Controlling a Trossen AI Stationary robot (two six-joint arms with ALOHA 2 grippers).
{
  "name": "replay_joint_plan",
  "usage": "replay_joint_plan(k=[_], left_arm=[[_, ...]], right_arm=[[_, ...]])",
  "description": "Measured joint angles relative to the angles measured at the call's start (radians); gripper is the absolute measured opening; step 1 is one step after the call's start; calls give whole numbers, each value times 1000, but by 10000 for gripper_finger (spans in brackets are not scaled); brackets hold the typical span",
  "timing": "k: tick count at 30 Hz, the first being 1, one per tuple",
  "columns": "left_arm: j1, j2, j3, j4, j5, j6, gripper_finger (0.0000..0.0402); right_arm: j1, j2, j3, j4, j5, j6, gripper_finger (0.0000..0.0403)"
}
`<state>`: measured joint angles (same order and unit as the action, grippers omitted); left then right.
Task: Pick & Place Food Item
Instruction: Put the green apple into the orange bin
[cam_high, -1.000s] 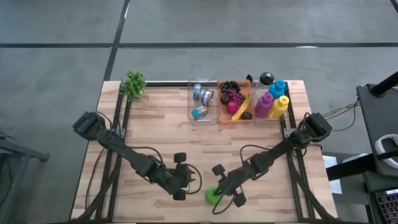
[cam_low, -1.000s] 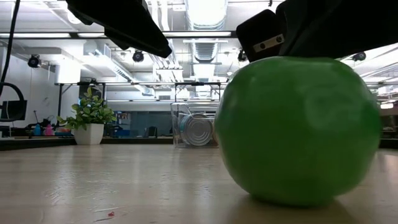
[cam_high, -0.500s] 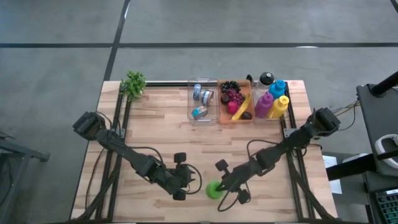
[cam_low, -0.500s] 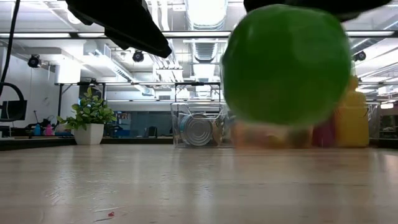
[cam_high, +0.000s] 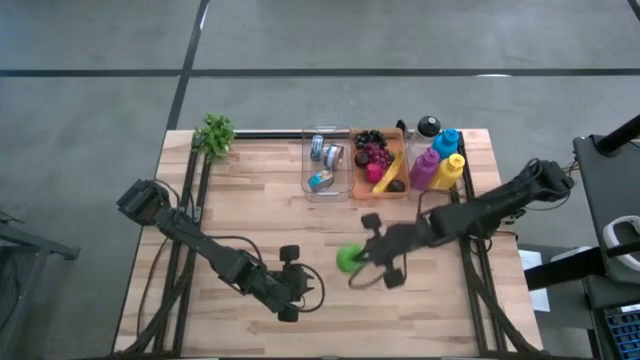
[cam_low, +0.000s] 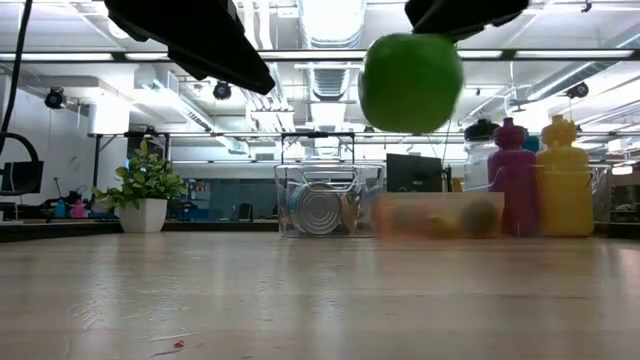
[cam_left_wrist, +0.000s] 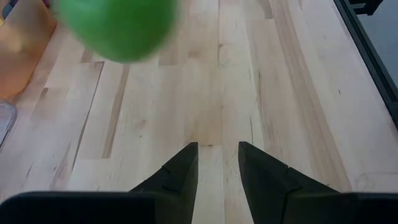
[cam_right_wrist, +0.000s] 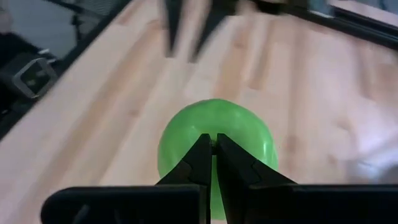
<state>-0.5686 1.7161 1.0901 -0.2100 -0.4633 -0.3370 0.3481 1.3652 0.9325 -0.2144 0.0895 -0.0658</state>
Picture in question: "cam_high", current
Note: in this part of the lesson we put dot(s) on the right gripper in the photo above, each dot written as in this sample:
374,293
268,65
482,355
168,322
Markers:
400,240

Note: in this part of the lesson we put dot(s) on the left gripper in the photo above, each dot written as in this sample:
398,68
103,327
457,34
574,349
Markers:
285,287

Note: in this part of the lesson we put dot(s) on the green toy vegetable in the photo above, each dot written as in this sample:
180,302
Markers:
347,257

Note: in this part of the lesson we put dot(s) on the red round toy fruit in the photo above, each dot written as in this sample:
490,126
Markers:
374,173

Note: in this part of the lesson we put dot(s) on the yellow toy banana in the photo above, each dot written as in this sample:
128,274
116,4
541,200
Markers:
391,172

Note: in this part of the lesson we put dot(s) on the yellowfin tuna can teal label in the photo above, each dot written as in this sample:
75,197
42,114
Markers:
320,180

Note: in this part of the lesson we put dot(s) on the red toy grape bunch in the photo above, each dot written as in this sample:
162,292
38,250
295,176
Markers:
380,155

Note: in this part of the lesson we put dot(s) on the yellow squeeze bottle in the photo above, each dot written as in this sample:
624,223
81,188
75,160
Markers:
448,171

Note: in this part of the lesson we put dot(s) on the gold lidded tuna can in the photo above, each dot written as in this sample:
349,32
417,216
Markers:
334,156

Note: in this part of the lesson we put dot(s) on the black toy grape bunch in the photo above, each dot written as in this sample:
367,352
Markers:
370,137

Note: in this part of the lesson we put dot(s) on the tuna can blue white label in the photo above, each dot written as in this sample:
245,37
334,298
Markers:
316,147

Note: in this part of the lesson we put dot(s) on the blue squeeze bottle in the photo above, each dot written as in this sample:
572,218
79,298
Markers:
446,142

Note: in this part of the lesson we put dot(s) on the clear jar with black lid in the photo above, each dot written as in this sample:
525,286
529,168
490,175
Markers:
428,126

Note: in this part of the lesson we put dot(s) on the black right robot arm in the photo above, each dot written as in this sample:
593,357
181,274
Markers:
500,205

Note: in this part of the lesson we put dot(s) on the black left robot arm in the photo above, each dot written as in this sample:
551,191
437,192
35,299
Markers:
200,245

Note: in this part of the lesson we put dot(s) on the orange plastic bin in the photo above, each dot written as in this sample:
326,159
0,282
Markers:
362,192

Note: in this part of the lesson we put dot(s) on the clear plastic bin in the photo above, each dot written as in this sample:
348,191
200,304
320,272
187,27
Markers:
412,150
345,192

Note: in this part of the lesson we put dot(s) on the grey metal mounting plate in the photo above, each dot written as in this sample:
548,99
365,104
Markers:
195,214

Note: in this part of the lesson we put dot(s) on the small black clamp fixture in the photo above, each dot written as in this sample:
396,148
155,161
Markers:
400,125

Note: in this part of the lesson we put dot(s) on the white paper sheet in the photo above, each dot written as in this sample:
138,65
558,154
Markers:
530,257

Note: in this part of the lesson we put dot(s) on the green plant in white pot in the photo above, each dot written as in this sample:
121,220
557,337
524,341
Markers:
216,134

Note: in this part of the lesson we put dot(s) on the black cart crossbar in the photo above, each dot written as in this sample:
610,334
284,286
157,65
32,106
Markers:
560,270

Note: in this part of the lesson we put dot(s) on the black side cart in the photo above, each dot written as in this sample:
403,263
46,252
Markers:
600,190

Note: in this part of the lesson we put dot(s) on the white grey headset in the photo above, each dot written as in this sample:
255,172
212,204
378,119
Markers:
612,235

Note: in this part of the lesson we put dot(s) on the laptop keyboard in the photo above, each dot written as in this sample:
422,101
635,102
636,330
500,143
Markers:
625,335

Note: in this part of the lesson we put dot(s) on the grey metal stand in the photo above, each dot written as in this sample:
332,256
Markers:
30,245

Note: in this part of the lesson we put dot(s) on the black diagonal pole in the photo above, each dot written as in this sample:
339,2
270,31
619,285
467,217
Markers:
620,135

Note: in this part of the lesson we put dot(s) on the black aluminium rig frame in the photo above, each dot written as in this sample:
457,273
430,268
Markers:
280,135

